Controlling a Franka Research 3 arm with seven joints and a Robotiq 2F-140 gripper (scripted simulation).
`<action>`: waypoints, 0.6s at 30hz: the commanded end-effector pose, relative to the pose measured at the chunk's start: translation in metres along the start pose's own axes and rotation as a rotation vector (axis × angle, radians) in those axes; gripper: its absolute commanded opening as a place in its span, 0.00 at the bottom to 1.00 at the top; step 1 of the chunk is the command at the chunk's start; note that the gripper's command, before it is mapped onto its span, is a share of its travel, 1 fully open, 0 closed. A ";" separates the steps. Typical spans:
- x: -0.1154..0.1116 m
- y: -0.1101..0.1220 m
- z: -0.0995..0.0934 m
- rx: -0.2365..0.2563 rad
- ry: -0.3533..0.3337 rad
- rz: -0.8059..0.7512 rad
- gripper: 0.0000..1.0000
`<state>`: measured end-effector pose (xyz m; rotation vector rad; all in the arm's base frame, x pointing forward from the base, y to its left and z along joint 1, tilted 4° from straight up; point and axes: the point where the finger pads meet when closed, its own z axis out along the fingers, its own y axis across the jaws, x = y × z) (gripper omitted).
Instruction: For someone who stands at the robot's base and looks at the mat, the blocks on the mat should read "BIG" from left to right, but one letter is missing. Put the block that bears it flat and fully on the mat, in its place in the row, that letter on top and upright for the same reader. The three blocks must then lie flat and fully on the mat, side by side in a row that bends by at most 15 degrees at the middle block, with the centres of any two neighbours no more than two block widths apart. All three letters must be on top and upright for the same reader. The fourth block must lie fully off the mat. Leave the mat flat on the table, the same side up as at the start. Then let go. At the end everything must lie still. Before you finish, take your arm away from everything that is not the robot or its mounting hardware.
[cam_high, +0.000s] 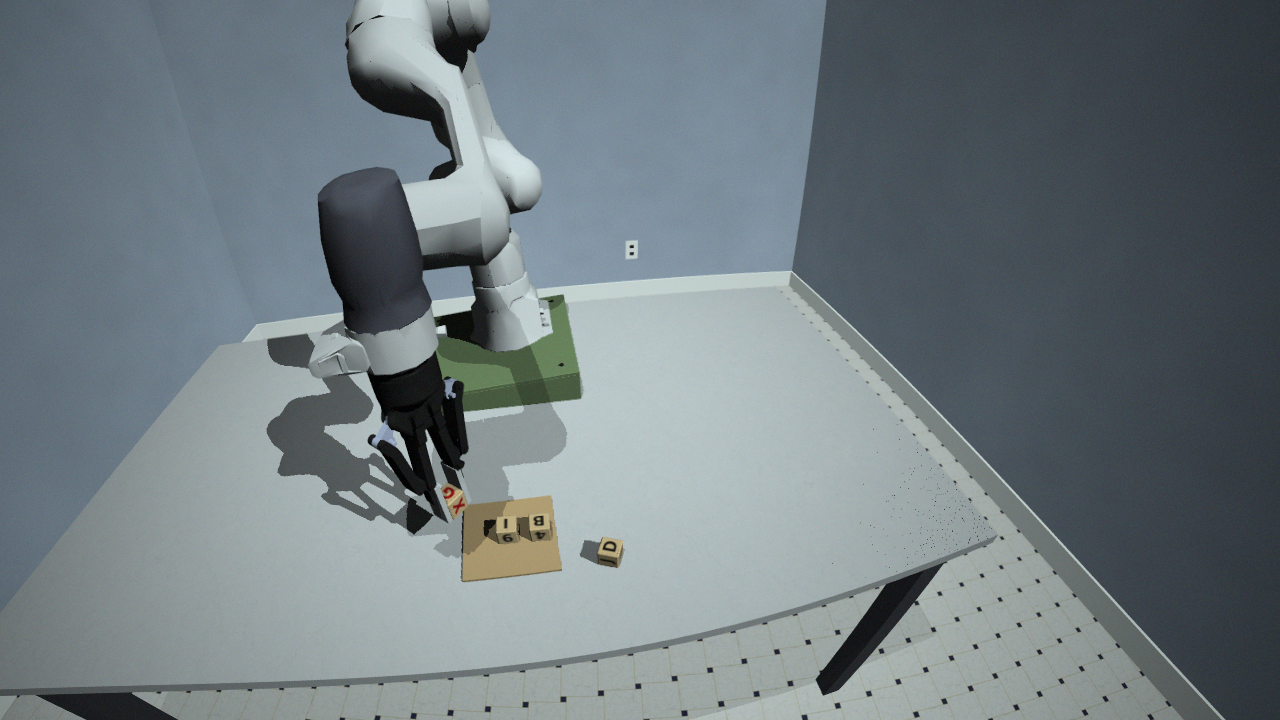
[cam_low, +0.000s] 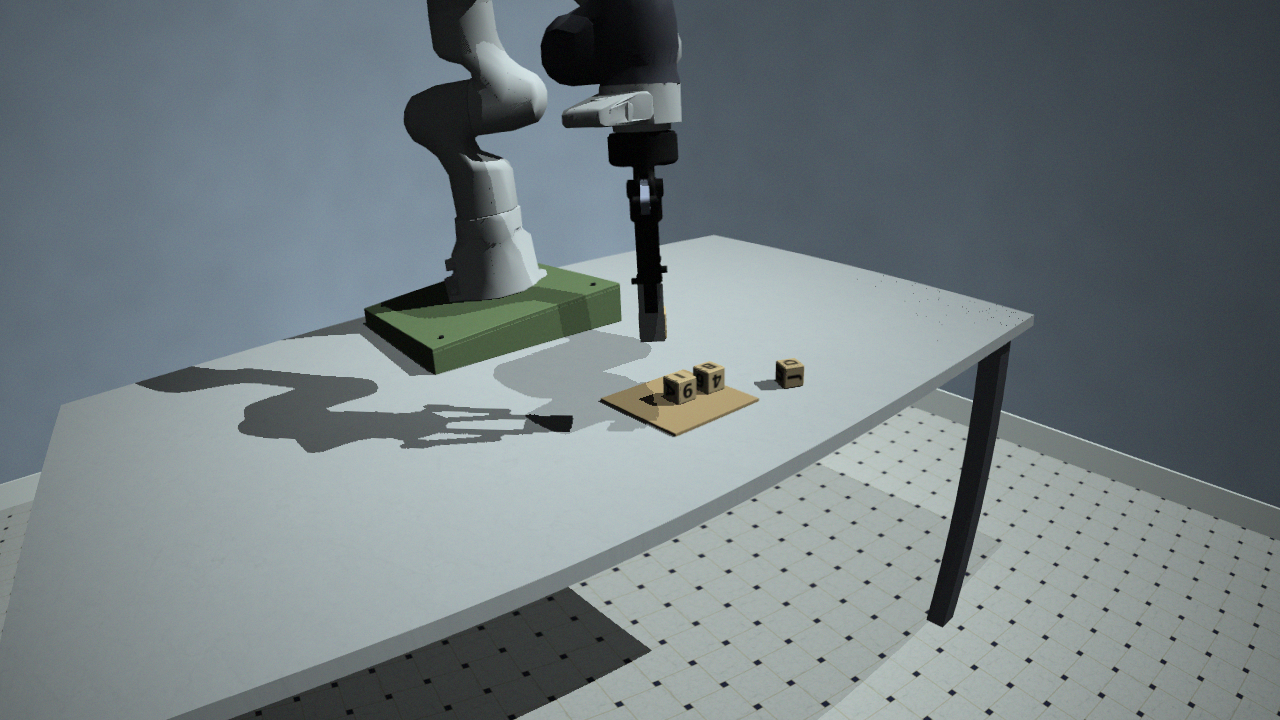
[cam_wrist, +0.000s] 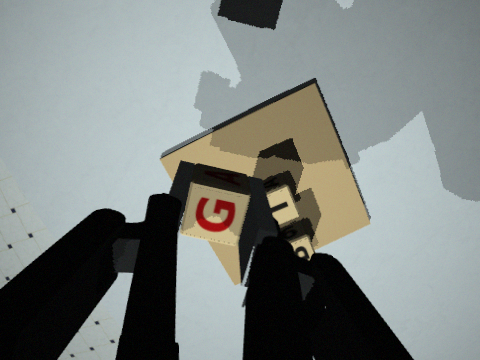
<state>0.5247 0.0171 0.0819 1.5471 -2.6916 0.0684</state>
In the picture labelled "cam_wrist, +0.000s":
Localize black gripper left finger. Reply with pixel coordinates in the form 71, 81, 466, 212
0, 161, 195, 360

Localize beige letter block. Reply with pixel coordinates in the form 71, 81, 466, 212
180, 163, 252, 246
280, 220, 316, 260
263, 173, 300, 224

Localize tan square mat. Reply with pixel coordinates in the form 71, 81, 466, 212
160, 83, 370, 285

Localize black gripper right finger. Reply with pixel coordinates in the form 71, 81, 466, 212
238, 176, 414, 360

